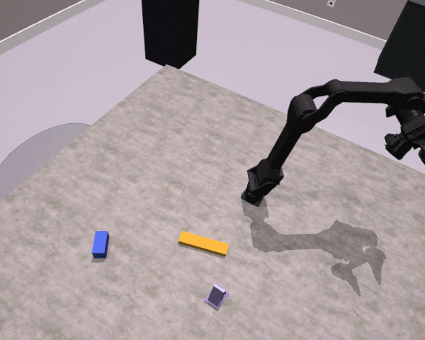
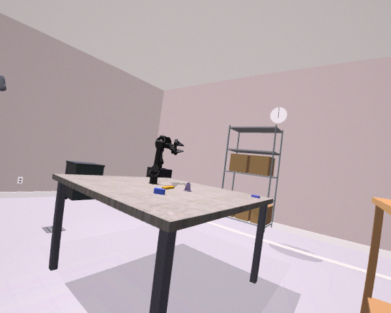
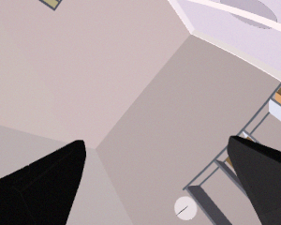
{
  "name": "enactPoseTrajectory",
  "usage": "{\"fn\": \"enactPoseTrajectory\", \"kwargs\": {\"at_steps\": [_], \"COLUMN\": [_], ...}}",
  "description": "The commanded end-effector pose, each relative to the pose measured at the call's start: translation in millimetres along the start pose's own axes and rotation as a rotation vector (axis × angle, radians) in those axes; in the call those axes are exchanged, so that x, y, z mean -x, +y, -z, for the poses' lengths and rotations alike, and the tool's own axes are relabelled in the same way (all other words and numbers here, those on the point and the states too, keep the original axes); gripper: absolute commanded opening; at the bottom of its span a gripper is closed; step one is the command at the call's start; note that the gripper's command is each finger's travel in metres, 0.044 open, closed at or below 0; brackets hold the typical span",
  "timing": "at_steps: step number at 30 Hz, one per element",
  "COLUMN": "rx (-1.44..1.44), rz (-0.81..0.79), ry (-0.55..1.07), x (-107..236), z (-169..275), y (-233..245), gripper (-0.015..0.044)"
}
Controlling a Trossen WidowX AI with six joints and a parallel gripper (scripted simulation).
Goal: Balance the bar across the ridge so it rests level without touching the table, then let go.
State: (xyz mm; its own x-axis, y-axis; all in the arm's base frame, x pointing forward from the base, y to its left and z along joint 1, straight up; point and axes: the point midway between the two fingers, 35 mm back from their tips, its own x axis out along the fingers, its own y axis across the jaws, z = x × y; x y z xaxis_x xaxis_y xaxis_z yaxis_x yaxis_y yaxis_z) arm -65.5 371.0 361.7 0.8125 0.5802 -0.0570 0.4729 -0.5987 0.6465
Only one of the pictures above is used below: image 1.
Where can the yellow rectangular bar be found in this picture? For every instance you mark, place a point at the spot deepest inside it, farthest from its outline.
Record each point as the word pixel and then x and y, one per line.
pixel 197 242

